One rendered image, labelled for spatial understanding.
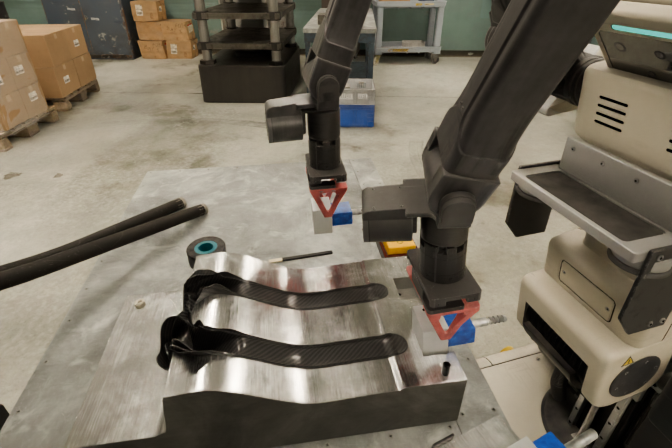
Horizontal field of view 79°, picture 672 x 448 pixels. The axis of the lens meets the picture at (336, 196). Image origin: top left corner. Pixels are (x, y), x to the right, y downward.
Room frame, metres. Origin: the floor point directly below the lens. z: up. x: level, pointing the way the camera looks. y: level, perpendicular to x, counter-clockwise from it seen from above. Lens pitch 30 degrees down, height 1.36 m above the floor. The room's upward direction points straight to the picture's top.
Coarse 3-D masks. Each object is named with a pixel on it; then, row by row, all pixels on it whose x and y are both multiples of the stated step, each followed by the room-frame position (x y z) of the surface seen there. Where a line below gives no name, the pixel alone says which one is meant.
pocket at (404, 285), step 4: (396, 280) 0.54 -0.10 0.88; (400, 280) 0.54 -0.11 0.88; (404, 280) 0.54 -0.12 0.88; (408, 280) 0.54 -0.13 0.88; (396, 284) 0.54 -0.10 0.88; (400, 284) 0.54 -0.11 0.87; (404, 284) 0.54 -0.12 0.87; (408, 284) 0.54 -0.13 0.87; (412, 284) 0.54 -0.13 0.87; (400, 288) 0.54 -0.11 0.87; (404, 288) 0.54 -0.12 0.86; (408, 288) 0.54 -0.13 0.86; (412, 288) 0.54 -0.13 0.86; (400, 292) 0.53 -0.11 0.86; (404, 292) 0.53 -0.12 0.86; (408, 292) 0.53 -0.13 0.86; (412, 292) 0.53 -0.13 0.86; (416, 292) 0.53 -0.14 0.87; (400, 296) 0.52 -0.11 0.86; (404, 296) 0.52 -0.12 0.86; (408, 296) 0.52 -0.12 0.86; (412, 296) 0.52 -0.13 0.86; (416, 296) 0.52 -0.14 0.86
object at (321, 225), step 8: (312, 200) 0.69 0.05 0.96; (328, 200) 0.69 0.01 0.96; (312, 208) 0.66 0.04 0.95; (328, 208) 0.66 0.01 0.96; (336, 208) 0.68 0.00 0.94; (344, 208) 0.68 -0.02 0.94; (360, 208) 0.69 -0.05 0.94; (312, 216) 0.67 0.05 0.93; (320, 216) 0.65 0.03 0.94; (336, 216) 0.66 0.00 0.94; (344, 216) 0.66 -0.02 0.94; (320, 224) 0.65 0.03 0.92; (328, 224) 0.65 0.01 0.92; (336, 224) 0.66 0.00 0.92; (344, 224) 0.66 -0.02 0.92; (320, 232) 0.65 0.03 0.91; (328, 232) 0.65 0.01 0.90
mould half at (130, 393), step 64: (128, 320) 0.47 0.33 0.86; (192, 320) 0.40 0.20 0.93; (256, 320) 0.42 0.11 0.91; (320, 320) 0.45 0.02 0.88; (384, 320) 0.44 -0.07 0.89; (128, 384) 0.36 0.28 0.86; (192, 384) 0.30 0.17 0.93; (256, 384) 0.32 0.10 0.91; (320, 384) 0.34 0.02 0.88; (384, 384) 0.34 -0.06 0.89; (448, 384) 0.34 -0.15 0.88
